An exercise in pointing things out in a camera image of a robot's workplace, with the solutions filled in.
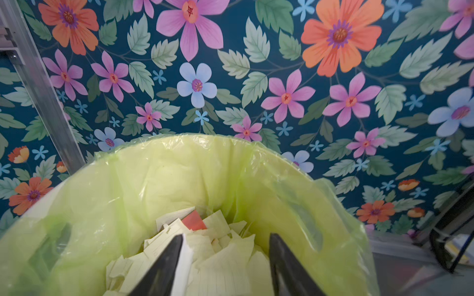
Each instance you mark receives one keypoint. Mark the paper scraps in bin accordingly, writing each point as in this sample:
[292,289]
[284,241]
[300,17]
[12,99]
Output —
[226,260]

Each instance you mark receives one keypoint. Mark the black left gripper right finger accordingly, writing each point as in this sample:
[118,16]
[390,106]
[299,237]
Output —
[289,277]

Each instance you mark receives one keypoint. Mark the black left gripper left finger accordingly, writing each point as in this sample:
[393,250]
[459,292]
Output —
[159,279]

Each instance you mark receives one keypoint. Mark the white receipt bag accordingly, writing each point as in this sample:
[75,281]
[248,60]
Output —
[182,271]

